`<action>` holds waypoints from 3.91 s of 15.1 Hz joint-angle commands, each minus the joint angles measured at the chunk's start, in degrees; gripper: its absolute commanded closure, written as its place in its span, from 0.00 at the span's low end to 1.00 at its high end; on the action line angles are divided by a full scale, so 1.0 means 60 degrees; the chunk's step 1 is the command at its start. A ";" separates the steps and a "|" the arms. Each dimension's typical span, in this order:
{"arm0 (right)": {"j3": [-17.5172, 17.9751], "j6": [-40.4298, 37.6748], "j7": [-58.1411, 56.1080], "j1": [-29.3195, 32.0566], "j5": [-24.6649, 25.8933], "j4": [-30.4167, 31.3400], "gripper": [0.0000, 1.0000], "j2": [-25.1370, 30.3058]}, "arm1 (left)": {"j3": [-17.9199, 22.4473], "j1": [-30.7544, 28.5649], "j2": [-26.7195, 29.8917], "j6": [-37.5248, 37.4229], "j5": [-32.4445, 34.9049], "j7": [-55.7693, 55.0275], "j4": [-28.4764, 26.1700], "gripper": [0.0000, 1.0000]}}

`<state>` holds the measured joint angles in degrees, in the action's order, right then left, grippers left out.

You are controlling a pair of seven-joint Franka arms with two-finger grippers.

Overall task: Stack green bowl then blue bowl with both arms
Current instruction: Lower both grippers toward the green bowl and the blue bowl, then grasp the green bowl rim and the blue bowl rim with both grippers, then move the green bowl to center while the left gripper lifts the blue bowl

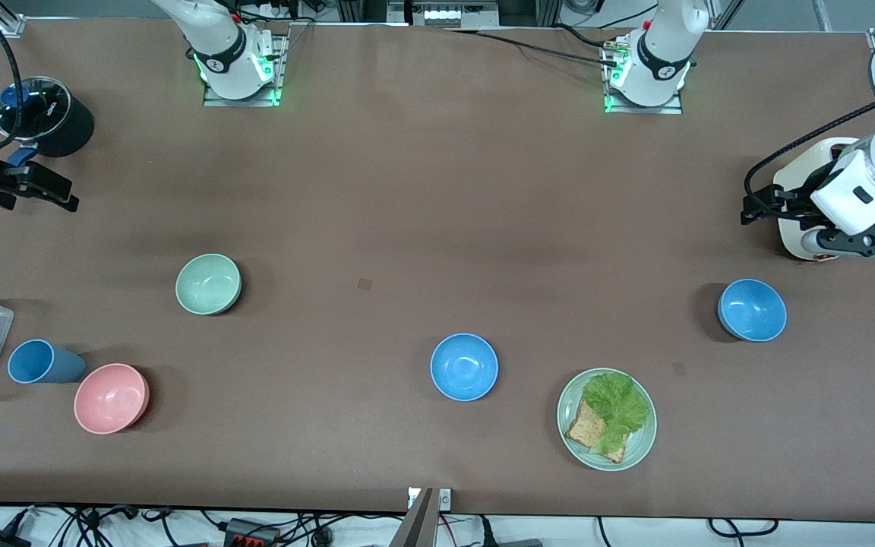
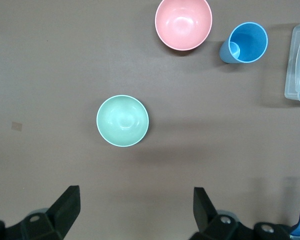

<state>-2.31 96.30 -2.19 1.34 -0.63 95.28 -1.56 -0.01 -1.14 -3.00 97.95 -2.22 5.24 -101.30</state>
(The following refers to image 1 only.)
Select grey camera mount pole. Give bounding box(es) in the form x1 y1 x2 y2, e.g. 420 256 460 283
387 488 435 547

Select pink bowl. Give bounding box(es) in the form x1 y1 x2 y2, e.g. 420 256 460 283
74 363 151 435

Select white table edge bracket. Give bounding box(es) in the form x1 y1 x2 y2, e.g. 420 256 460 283
407 488 453 511

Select white toaster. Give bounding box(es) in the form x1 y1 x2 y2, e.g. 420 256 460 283
772 137 875 263

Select blue bowl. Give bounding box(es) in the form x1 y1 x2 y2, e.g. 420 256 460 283
717 278 788 343
430 333 499 402

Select green lettuce leaf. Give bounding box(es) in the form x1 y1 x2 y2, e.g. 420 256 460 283
583 371 651 455

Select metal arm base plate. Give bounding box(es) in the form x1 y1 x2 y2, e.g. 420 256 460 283
602 38 686 115
202 30 290 108

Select blue utensil handle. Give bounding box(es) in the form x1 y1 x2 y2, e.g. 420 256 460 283
0 85 38 166

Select black utensil cup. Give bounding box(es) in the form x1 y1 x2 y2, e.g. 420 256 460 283
0 75 96 159

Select green bowl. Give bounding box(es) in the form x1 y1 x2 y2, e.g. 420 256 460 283
175 253 243 316

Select blue cup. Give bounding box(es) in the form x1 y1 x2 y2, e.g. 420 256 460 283
8 339 87 385

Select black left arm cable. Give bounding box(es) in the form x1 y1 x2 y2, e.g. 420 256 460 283
744 97 875 202

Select white power strip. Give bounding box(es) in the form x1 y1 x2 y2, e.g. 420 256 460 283
411 2 488 25

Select green plate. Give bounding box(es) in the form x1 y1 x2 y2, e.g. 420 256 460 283
557 368 658 472

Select black table cable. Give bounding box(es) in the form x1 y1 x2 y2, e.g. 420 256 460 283
445 27 624 71

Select brown bread slice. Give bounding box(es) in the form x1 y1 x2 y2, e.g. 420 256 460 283
565 398 628 464

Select black orange power adapter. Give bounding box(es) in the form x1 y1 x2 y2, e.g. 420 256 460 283
223 518 280 547

